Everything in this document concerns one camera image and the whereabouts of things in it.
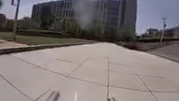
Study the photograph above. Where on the pale lamp pole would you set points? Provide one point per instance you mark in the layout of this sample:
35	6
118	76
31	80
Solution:
163	30

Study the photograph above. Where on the pale concrete slab pavement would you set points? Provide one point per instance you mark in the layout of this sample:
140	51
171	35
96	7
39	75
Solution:
109	66

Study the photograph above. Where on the concrete kerb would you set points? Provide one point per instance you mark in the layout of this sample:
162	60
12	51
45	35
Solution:
27	48

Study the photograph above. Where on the tall grey lamp pole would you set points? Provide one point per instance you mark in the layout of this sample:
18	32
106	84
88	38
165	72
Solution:
17	9

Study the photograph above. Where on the grass lawn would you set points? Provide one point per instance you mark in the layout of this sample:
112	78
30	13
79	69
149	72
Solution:
35	39

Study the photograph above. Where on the row of bushes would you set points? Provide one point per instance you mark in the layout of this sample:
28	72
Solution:
3	23

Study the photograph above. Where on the large curved grey building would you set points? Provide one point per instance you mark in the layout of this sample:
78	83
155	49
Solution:
92	15

